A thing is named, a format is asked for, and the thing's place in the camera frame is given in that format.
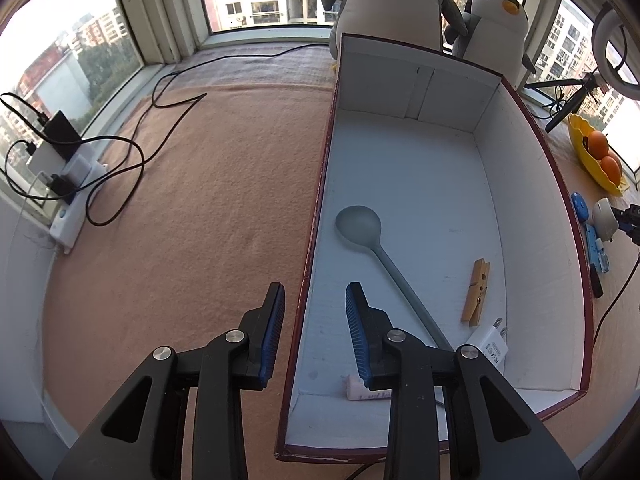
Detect black cylinder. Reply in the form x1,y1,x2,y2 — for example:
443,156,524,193
589,263,603,299

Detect small black plug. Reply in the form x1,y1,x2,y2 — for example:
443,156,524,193
48,174,77,204

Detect red box with white interior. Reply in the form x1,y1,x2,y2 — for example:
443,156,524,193
276,35,593,464

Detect white power strip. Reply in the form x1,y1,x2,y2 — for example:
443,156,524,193
49,144,107,254

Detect orange fruit front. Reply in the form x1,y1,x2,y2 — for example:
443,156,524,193
600,155,622,186

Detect blue round object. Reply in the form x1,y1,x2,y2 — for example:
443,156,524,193
570,192,590,224

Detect yellow fruit dish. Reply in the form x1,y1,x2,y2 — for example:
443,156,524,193
568,114,629,197

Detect white ring light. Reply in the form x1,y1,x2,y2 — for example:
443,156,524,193
591,1,640,102

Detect black tripod stand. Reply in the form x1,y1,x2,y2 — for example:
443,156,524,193
524,70,600,133

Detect large plush penguin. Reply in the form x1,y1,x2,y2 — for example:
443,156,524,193
321,0,469,58

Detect wooden clothespin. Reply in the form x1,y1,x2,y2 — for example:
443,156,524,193
461,258,490,327

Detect white round device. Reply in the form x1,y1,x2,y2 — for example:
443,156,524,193
592,197,618,242

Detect orange fruit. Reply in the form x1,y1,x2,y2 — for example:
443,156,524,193
587,130,610,160
600,155,622,186

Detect black power adapter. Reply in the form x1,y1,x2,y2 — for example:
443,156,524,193
42,110,82,162

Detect white power adapter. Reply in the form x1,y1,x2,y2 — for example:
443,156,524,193
27,142,66,177

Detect small plush penguin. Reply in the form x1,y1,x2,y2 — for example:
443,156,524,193
444,0,536,88

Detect white usb charger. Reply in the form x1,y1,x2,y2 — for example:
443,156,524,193
466,318,509,372

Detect other arm black gripper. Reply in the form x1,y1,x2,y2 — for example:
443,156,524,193
612,205,640,246

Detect black cable on carpet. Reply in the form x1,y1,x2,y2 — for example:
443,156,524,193
0,42,332,228

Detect orange fruit rear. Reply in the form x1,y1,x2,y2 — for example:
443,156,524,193
587,130,610,160

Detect grey-green long spoon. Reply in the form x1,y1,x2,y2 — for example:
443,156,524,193
335,205,454,351

